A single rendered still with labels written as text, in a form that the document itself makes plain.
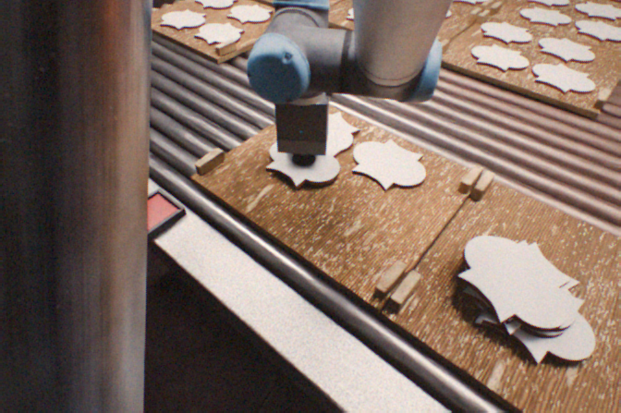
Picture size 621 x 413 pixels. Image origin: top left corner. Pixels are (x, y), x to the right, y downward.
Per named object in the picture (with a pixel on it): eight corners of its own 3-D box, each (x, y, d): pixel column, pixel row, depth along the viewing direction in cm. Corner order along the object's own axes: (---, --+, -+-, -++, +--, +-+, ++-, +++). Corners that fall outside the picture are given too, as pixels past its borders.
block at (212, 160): (201, 177, 74) (198, 166, 72) (195, 173, 75) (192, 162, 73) (225, 161, 77) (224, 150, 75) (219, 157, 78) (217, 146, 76)
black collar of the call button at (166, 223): (149, 241, 66) (146, 235, 65) (124, 218, 69) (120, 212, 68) (187, 214, 70) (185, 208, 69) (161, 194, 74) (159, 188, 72)
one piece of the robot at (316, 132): (336, 48, 68) (333, 127, 79) (283, 45, 68) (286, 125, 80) (332, 85, 59) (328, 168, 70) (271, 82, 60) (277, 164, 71)
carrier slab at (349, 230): (377, 315, 56) (379, 309, 55) (191, 183, 75) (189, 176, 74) (480, 181, 75) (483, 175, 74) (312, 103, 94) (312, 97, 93)
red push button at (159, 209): (151, 236, 67) (148, 230, 66) (130, 217, 69) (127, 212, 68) (180, 214, 70) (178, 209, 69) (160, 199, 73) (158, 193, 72)
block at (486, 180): (479, 202, 69) (483, 191, 67) (468, 198, 70) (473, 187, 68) (492, 184, 72) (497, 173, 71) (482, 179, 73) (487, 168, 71)
